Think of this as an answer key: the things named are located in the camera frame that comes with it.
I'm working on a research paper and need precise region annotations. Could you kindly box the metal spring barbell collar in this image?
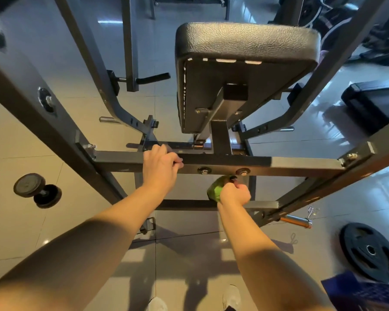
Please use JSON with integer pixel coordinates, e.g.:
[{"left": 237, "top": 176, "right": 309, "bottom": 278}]
[{"left": 303, "top": 205, "right": 320, "bottom": 222}]

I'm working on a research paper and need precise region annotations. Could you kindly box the green cleaning cloth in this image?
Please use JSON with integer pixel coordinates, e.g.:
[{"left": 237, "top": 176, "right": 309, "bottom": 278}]
[{"left": 206, "top": 175, "right": 237, "bottom": 203}]

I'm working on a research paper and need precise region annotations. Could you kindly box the black dumbbell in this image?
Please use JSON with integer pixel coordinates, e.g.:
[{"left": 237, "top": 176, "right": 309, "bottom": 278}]
[{"left": 13, "top": 173, "right": 63, "bottom": 209}]

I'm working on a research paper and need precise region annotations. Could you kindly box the person's right forearm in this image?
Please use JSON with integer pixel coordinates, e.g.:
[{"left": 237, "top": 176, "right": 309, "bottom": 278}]
[{"left": 218, "top": 200, "right": 335, "bottom": 311}]

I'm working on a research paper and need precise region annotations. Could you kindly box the dark blue stand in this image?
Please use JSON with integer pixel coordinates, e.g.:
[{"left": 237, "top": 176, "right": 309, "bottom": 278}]
[{"left": 321, "top": 270, "right": 389, "bottom": 311}]

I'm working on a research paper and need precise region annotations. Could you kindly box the large black weight plate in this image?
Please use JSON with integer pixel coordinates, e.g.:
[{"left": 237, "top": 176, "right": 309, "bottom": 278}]
[{"left": 339, "top": 221, "right": 389, "bottom": 284}]

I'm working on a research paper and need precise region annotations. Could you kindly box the black treadmill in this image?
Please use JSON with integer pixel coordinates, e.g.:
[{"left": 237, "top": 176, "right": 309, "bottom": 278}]
[{"left": 341, "top": 76, "right": 389, "bottom": 135}]

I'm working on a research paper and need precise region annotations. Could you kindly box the grey steel gym machine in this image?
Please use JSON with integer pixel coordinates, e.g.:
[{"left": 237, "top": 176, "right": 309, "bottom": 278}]
[{"left": 0, "top": 0, "right": 389, "bottom": 236}]

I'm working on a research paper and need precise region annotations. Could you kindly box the person's white right shoe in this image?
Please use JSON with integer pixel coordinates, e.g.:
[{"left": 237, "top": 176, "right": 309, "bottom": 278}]
[{"left": 222, "top": 283, "right": 243, "bottom": 311}]

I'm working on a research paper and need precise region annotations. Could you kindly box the person's left forearm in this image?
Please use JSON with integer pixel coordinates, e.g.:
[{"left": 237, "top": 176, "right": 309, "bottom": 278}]
[{"left": 0, "top": 184, "right": 163, "bottom": 311}]

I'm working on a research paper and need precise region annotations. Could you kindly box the black padded bench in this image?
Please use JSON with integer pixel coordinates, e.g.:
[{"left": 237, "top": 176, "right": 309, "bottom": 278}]
[{"left": 175, "top": 22, "right": 322, "bottom": 135}]

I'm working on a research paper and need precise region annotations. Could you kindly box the person's right hand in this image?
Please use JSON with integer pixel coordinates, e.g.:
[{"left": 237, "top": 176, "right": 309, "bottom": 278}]
[{"left": 218, "top": 177, "right": 252, "bottom": 208}]

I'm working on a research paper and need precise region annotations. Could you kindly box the person's left hand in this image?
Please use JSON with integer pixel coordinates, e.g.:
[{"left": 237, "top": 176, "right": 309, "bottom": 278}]
[{"left": 141, "top": 143, "right": 185, "bottom": 197}]

